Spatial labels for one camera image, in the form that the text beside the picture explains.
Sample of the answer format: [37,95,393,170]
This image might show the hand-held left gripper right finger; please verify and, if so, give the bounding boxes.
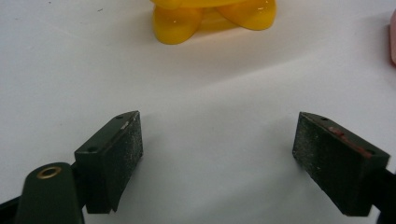
[291,111,391,217]

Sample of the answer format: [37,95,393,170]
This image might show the yellow plastic toy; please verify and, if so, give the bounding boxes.
[150,0,277,46]

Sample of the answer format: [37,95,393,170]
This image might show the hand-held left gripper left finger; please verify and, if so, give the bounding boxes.
[74,110,145,215]

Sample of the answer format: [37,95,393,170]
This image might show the pink object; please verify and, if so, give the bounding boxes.
[389,8,396,67]

